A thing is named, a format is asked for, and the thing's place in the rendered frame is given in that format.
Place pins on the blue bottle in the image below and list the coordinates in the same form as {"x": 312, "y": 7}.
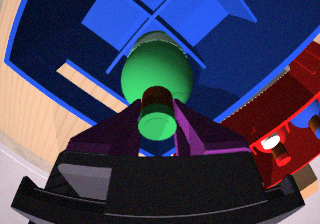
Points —
{"x": 309, "y": 117}

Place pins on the blue plastic crate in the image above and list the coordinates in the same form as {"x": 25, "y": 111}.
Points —
{"x": 237, "y": 50}

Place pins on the dark red crate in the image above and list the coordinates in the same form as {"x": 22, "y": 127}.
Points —
{"x": 279, "y": 101}

